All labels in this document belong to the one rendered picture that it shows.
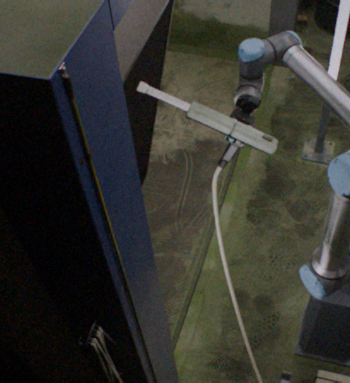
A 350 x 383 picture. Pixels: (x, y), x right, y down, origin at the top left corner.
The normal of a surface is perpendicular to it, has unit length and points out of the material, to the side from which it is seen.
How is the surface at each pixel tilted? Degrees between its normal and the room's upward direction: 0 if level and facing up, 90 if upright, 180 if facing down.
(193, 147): 0
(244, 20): 90
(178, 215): 0
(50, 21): 0
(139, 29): 12
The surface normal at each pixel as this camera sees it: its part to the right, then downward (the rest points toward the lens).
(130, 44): 0.14, -0.56
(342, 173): -0.88, 0.33
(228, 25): -0.29, 0.77
